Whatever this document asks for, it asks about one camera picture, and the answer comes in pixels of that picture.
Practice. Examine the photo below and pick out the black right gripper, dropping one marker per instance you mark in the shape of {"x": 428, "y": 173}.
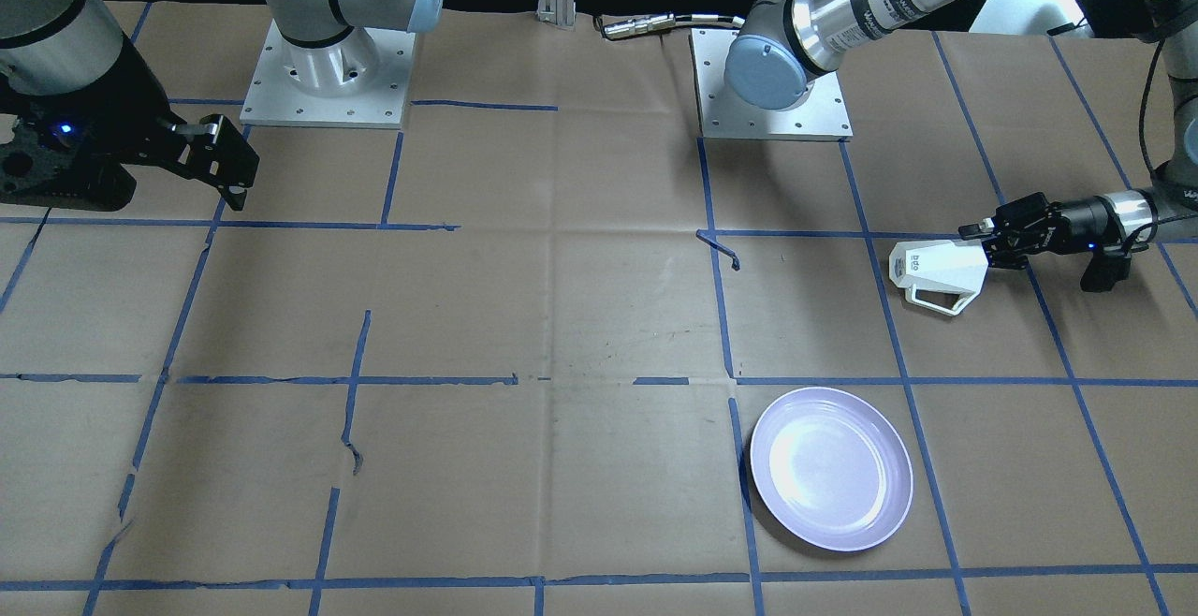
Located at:
{"x": 134, "y": 107}

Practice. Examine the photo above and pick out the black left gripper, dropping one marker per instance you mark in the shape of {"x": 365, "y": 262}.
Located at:
{"x": 1078, "y": 219}

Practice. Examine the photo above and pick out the white faceted cup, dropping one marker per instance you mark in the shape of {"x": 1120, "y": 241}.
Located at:
{"x": 941, "y": 275}

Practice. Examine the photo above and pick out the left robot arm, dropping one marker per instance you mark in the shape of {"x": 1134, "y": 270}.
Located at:
{"x": 785, "y": 45}

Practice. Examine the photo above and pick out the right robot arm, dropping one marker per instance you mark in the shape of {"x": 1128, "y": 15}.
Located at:
{"x": 87, "y": 95}

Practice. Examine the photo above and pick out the lilac plate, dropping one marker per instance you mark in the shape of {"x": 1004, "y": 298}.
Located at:
{"x": 831, "y": 469}

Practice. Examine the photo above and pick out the brown paper table cover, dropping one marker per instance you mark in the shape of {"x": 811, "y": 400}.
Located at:
{"x": 510, "y": 361}

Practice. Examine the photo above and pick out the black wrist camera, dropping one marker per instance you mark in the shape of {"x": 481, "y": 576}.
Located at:
{"x": 1106, "y": 269}

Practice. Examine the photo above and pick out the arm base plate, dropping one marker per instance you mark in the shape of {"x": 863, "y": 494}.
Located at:
{"x": 362, "y": 82}
{"x": 751, "y": 88}

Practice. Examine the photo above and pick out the metal cable connector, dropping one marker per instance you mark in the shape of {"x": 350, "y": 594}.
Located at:
{"x": 641, "y": 26}

